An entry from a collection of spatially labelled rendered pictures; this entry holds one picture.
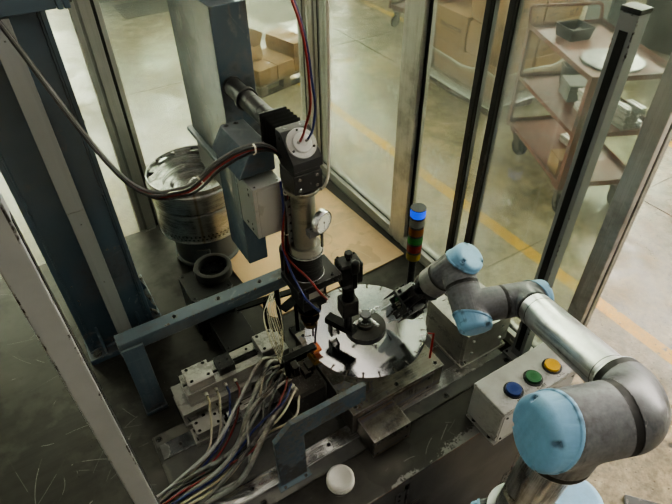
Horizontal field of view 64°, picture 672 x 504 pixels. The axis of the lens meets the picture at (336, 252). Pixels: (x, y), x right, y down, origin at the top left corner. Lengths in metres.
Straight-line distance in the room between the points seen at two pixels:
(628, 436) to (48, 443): 1.38
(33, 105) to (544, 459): 1.18
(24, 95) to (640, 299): 2.88
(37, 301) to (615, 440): 0.79
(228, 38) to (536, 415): 0.93
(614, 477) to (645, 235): 1.66
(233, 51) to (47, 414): 1.12
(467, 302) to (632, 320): 2.01
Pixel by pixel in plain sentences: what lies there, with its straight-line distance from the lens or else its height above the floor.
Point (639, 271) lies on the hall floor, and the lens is 3.43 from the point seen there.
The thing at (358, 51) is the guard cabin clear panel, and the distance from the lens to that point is 1.97.
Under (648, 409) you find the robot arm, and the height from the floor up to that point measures 1.39.
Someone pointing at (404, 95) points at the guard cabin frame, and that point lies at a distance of 1.76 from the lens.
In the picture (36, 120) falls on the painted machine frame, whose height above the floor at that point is 1.53.
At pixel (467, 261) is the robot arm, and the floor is 1.29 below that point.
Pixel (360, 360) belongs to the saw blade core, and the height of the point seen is 0.95.
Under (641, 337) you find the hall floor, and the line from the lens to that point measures 3.06.
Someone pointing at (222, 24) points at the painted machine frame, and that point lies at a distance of 1.22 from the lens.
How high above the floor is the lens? 2.07
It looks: 41 degrees down
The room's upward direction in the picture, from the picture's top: 1 degrees counter-clockwise
